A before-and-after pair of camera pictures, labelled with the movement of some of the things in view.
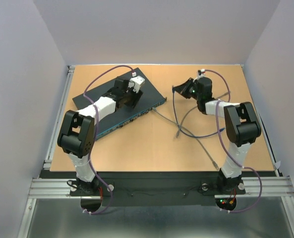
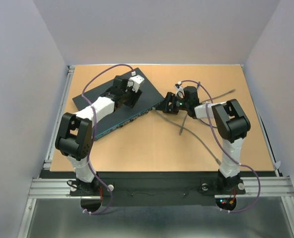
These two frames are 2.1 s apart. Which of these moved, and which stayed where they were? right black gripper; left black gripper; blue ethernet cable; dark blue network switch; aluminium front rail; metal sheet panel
Moved: right black gripper; blue ethernet cable
Stayed: dark blue network switch; aluminium front rail; metal sheet panel; left black gripper
